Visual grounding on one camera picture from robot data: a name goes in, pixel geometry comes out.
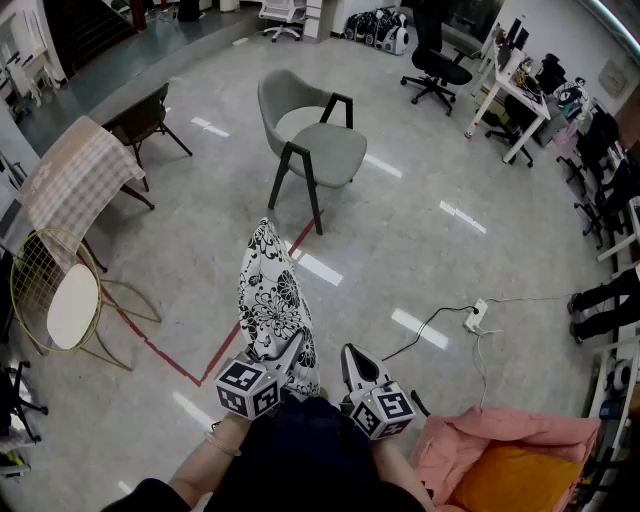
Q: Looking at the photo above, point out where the group of black white robots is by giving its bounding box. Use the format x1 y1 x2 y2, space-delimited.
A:
344 8 412 57

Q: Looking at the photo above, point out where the white cabinet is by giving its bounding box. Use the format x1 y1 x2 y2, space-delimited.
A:
304 0 337 41

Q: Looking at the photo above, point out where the person's dark skirt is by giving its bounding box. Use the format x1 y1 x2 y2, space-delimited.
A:
205 393 404 512

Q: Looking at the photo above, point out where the person's dark left sleeve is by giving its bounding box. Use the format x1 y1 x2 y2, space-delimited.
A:
99 477 201 512

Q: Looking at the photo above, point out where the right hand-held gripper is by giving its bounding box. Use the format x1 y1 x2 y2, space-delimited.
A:
338 343 417 442

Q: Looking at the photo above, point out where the black swivel chair under desk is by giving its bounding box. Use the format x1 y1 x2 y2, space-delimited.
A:
484 93 542 169

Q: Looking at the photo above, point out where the black tripod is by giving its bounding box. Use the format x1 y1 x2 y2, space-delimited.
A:
0 359 50 447

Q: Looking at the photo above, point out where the person's right forearm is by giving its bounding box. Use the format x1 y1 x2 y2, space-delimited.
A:
368 433 437 512

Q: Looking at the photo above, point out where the table with checked cloth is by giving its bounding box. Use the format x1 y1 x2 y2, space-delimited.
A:
17 115 157 275

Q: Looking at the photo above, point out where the white cable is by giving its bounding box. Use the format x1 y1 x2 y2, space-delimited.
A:
471 327 505 409

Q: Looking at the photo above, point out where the clear wrist bracelet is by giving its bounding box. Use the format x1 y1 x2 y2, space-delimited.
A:
203 429 242 458

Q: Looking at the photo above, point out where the white office chair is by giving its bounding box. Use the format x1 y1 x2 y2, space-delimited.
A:
257 0 308 43

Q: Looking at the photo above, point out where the orange pillow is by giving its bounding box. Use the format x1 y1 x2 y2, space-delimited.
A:
449 441 586 512

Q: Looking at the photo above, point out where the white storage shelf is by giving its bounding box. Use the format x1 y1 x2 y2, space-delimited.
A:
587 342 640 512

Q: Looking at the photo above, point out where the person's left forearm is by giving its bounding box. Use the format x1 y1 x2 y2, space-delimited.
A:
168 413 252 507

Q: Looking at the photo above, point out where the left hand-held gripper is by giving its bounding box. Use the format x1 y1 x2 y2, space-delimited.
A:
213 329 306 419

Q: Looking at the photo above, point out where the white power strip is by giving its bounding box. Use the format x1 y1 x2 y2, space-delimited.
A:
462 297 490 334

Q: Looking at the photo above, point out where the grey upholstered chair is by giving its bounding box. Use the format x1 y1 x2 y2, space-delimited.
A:
257 68 369 236

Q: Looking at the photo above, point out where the yellow wire chair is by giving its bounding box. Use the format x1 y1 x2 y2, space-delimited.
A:
9 227 164 373

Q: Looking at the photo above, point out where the dark brown chair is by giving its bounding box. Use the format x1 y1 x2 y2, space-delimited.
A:
102 82 194 194

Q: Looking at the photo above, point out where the black office chair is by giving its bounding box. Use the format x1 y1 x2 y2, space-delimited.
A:
399 0 474 118

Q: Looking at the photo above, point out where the white desk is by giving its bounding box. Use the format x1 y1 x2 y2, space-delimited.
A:
467 37 552 165

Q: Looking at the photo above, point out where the black power cable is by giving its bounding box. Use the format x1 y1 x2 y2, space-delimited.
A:
382 304 476 362

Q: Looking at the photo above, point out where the pink quilt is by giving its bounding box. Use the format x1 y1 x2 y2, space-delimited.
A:
409 405 602 512

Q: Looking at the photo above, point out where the black white floral cushion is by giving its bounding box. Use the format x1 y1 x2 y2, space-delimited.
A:
236 217 321 399

